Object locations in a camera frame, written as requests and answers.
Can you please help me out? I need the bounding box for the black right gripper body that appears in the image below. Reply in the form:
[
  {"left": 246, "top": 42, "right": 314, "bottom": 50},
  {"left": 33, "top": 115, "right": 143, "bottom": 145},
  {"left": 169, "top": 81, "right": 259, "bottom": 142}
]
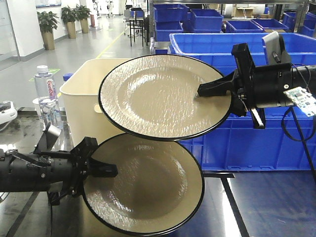
[{"left": 231, "top": 43, "right": 266, "bottom": 129}]

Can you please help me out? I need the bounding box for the large blue plastic crate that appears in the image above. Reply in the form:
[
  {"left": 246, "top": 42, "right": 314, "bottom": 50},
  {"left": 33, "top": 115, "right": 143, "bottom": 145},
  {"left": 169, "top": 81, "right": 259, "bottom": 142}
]
[{"left": 169, "top": 33, "right": 316, "bottom": 171}]

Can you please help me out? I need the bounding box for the blue crate back right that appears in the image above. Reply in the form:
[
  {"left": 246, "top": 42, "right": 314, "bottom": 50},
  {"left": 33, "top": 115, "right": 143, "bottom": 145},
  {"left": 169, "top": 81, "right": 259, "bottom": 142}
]
[{"left": 226, "top": 20, "right": 263, "bottom": 33}]

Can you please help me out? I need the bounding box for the potted plant in gold pot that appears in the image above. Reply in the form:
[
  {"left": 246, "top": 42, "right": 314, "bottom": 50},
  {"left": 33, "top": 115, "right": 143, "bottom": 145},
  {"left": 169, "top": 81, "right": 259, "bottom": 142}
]
[{"left": 37, "top": 11, "right": 59, "bottom": 50}]

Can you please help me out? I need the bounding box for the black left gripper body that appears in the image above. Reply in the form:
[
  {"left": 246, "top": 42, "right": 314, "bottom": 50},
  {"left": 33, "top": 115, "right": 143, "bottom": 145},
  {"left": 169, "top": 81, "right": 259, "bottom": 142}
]
[{"left": 48, "top": 137, "right": 98, "bottom": 205}]

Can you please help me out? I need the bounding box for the blue crate back middle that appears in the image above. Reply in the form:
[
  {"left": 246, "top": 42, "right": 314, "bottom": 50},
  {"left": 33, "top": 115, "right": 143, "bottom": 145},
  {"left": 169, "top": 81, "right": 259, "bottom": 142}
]
[{"left": 191, "top": 9, "right": 224, "bottom": 33}]

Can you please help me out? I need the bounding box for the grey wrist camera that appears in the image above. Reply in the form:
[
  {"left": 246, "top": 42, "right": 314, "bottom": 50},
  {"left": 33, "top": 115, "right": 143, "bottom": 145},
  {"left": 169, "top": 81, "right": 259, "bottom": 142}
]
[
  {"left": 262, "top": 31, "right": 292, "bottom": 65},
  {"left": 33, "top": 122, "right": 61, "bottom": 154}
]

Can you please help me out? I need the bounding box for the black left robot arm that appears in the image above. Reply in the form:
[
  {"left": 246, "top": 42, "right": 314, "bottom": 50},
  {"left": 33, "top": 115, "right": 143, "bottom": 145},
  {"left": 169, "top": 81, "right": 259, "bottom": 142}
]
[{"left": 0, "top": 137, "right": 118, "bottom": 205}]

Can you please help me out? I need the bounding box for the cream plastic bin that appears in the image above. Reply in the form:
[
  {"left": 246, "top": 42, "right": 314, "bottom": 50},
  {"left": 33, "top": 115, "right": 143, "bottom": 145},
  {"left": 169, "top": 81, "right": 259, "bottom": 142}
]
[{"left": 60, "top": 58, "right": 129, "bottom": 146}]

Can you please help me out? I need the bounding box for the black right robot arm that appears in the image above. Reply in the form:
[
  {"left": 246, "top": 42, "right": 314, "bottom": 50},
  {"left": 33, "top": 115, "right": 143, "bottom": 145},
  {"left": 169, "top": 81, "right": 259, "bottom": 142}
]
[{"left": 197, "top": 43, "right": 316, "bottom": 129}]

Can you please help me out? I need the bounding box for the beige plate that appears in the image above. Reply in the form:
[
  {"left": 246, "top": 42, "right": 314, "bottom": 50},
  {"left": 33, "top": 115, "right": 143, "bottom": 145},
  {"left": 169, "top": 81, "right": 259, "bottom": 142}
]
[
  {"left": 83, "top": 133, "right": 205, "bottom": 236},
  {"left": 98, "top": 54, "right": 232, "bottom": 141}
]

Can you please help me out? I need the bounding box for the clear water bottle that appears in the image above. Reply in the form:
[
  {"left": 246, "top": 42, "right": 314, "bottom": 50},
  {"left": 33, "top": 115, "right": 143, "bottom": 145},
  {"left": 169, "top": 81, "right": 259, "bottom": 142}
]
[{"left": 34, "top": 65, "right": 63, "bottom": 129}]

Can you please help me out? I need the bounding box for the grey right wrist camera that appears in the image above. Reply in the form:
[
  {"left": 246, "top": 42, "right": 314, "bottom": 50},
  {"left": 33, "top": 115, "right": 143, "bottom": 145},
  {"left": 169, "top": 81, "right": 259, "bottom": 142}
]
[{"left": 262, "top": 31, "right": 292, "bottom": 65}]

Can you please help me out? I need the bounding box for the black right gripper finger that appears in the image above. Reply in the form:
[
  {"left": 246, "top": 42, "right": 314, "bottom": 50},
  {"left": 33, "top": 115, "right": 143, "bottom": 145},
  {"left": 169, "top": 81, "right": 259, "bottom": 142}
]
[{"left": 197, "top": 70, "right": 237, "bottom": 97}]

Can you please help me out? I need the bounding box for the green circuit board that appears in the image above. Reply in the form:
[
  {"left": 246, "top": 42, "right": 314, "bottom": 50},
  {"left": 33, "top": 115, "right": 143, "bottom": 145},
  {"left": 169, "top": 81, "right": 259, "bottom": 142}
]
[{"left": 283, "top": 86, "right": 316, "bottom": 117}]

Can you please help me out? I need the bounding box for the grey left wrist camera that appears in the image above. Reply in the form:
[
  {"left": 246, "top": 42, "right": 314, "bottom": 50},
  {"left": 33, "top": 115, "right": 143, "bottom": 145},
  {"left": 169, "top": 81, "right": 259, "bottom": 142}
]
[{"left": 33, "top": 122, "right": 61, "bottom": 154}]

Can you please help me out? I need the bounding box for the white game controller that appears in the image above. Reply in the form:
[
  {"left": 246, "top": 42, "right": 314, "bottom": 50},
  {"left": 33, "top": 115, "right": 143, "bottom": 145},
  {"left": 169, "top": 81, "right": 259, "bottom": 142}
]
[{"left": 0, "top": 101, "right": 17, "bottom": 131}]

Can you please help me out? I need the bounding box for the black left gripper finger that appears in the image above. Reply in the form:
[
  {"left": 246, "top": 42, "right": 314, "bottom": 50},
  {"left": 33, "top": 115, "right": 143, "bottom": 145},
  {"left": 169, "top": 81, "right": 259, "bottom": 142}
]
[{"left": 87, "top": 158, "right": 118, "bottom": 178}]

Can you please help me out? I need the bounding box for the blue crate back left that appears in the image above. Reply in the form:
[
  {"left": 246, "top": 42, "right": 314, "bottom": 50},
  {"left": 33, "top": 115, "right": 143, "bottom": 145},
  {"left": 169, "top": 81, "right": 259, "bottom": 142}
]
[{"left": 154, "top": 4, "right": 190, "bottom": 41}]

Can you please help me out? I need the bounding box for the black cable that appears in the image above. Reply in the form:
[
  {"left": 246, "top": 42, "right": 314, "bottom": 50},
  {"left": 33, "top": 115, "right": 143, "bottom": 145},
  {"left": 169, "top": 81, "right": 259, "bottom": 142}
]
[{"left": 281, "top": 63, "right": 316, "bottom": 205}]

